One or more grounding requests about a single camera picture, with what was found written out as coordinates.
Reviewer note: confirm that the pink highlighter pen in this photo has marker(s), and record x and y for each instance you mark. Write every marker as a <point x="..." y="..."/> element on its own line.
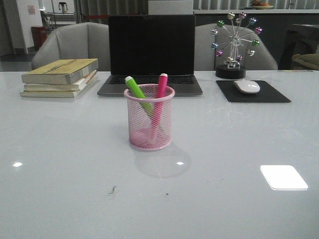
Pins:
<point x="161" y="87"/>

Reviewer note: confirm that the green highlighter pen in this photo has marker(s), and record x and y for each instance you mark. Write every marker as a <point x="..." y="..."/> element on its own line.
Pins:
<point x="137" y="92"/>

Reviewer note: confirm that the pink mesh pen holder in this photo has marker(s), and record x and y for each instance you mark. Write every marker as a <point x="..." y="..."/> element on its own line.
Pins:
<point x="149" y="119"/>

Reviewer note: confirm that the grey laptop computer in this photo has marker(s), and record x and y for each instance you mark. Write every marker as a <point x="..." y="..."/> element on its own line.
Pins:
<point x="145" y="46"/>

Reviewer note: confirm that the middle white book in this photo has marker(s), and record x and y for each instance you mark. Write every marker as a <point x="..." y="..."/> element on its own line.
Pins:
<point x="77" y="86"/>

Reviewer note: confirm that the white book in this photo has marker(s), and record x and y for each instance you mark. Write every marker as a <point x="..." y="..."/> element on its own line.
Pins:
<point x="77" y="86"/>
<point x="50" y="94"/>

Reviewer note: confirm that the white computer mouse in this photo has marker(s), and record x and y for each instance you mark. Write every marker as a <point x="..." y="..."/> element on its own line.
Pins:
<point x="247" y="86"/>

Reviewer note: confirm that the right grey armchair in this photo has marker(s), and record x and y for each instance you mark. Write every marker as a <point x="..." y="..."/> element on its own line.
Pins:
<point x="211" y="48"/>

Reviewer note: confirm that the grey armchair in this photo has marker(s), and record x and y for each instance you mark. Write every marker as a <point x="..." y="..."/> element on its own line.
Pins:
<point x="76" y="41"/>
<point x="211" y="48"/>

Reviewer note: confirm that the top yellow book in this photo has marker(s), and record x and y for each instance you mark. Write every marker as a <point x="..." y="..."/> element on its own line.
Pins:
<point x="66" y="71"/>

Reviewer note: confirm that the left grey armchair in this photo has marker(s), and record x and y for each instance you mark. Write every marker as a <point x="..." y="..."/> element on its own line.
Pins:
<point x="76" y="41"/>

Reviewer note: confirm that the ferris wheel kinetic desk toy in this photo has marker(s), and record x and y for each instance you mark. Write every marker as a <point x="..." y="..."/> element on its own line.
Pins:
<point x="232" y="68"/>

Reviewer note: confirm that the black mouse pad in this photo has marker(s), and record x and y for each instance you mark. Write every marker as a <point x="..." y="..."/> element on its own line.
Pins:
<point x="267" y="93"/>

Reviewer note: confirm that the bottom white book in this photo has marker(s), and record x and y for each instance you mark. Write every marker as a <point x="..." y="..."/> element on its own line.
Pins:
<point x="50" y="94"/>

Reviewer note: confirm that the red bin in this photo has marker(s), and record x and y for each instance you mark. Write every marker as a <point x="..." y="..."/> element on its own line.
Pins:
<point x="39" y="36"/>

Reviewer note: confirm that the fruit bowl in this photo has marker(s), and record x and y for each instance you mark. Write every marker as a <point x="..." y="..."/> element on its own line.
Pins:
<point x="259" y="5"/>

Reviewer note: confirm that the dark side chair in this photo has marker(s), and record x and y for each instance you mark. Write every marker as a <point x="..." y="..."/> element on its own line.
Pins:
<point x="300" y="39"/>

